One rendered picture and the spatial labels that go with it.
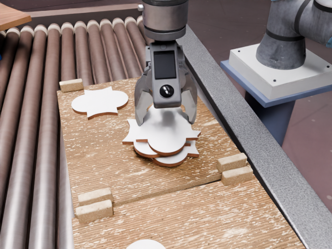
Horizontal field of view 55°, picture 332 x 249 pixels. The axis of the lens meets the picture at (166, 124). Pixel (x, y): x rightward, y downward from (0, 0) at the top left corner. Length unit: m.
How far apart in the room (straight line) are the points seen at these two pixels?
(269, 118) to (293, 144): 1.11
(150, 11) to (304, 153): 1.79
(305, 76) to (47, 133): 0.73
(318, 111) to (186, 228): 2.13
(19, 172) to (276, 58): 0.77
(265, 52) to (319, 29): 0.19
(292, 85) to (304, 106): 1.60
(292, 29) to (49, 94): 0.69
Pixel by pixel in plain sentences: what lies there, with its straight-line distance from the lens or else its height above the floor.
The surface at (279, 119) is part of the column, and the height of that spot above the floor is 0.74.
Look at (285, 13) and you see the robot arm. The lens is 0.99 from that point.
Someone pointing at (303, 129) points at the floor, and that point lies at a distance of 2.38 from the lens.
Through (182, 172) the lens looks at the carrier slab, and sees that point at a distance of 0.64.
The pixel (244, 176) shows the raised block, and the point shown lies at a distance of 0.63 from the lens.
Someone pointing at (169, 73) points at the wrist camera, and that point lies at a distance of 0.53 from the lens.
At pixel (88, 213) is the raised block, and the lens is 0.56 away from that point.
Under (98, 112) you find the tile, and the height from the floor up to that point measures 0.95.
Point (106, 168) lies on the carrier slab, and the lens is 0.66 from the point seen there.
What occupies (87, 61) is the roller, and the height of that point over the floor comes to 0.92.
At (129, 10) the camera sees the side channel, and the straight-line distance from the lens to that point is 1.39.
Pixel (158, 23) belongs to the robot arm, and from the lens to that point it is 0.52.
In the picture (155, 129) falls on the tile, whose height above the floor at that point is 1.00.
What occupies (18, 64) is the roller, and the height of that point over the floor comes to 0.92.
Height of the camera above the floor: 1.41
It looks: 39 degrees down
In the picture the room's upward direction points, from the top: straight up
